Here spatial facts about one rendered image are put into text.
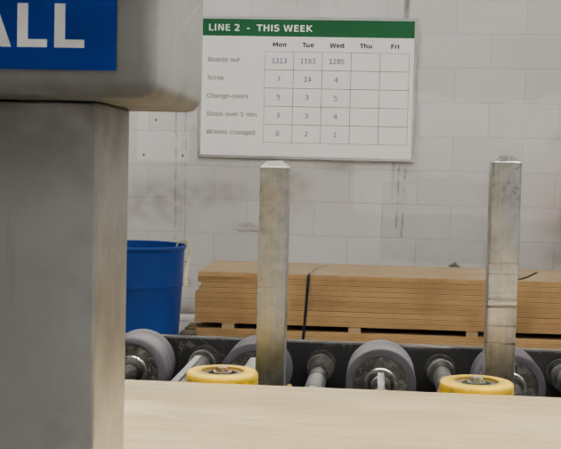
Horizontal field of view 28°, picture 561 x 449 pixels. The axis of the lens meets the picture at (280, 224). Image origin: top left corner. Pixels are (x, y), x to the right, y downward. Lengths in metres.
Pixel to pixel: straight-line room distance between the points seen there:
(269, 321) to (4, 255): 1.10
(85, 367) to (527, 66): 7.27
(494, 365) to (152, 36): 1.15
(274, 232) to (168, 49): 1.10
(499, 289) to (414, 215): 6.07
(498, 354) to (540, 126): 6.16
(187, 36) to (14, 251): 0.07
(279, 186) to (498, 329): 0.32
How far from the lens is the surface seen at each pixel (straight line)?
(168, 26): 0.27
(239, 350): 1.77
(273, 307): 1.38
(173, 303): 5.95
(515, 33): 7.53
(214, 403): 1.12
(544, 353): 1.93
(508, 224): 1.37
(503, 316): 1.38
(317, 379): 1.71
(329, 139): 7.41
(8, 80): 0.27
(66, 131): 0.28
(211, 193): 7.51
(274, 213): 1.37
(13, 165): 0.28
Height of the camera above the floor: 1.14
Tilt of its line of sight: 3 degrees down
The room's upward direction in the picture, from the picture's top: 1 degrees clockwise
